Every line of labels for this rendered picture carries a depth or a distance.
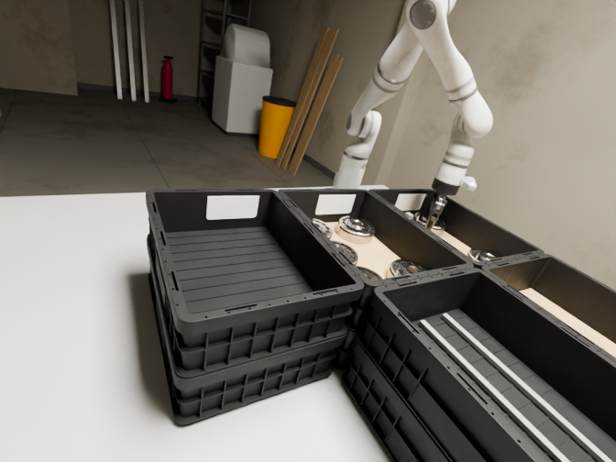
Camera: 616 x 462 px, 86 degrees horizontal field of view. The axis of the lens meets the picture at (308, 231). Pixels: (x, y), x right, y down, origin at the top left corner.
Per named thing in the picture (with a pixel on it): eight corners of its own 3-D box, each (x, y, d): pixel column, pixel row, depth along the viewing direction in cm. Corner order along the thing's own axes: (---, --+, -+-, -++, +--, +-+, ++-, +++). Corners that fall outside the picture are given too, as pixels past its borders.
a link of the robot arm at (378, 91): (375, 55, 94) (405, 62, 96) (343, 119, 118) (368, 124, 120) (377, 80, 90) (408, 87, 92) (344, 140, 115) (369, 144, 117)
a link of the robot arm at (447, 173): (474, 192, 92) (484, 171, 89) (434, 180, 95) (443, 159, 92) (472, 184, 100) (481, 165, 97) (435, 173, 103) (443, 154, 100)
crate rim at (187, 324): (144, 199, 70) (144, 188, 69) (273, 197, 85) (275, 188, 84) (178, 338, 41) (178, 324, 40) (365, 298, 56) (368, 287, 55)
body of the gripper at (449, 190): (436, 171, 102) (424, 199, 106) (435, 178, 95) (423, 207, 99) (461, 179, 100) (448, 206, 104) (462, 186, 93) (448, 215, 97)
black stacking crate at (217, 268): (146, 237, 75) (145, 192, 69) (268, 229, 90) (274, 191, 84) (177, 387, 46) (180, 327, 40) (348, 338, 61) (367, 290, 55)
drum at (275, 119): (293, 159, 430) (303, 105, 399) (263, 159, 407) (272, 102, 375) (278, 148, 461) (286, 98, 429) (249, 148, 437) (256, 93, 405)
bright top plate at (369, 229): (333, 217, 94) (334, 215, 94) (363, 218, 98) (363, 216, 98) (348, 236, 86) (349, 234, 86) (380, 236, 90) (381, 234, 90)
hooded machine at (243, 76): (263, 138, 493) (279, 34, 429) (225, 137, 461) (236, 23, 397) (245, 126, 540) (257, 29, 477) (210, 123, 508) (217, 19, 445)
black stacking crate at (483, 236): (356, 224, 105) (366, 191, 100) (420, 219, 120) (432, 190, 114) (454, 308, 76) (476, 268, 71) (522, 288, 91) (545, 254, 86)
